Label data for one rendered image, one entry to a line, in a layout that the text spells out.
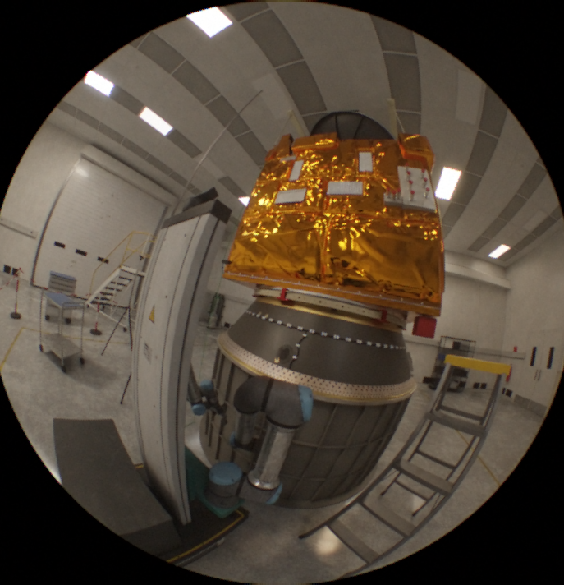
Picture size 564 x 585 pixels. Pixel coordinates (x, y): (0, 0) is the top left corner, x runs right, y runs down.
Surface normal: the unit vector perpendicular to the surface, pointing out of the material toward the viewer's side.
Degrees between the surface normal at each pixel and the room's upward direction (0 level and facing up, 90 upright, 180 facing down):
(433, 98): 180
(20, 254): 90
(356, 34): 180
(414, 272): 91
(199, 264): 90
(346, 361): 62
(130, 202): 90
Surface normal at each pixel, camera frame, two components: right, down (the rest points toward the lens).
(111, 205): 0.87, 0.17
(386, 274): -0.46, -0.23
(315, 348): -0.13, -0.60
